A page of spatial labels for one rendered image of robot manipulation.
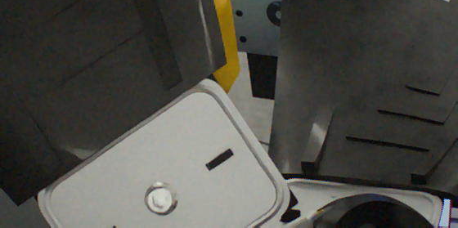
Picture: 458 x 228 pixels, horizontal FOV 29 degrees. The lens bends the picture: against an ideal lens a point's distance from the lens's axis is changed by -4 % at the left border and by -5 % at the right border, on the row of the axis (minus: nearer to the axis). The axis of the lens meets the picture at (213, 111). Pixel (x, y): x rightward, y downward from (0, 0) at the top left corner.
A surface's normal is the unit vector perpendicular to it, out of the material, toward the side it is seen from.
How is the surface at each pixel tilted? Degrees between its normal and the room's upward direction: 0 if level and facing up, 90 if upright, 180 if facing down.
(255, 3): 90
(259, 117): 0
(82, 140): 56
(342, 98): 4
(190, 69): 49
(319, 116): 1
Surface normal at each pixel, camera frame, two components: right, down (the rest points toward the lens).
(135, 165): -0.01, -0.03
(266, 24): -0.40, 0.57
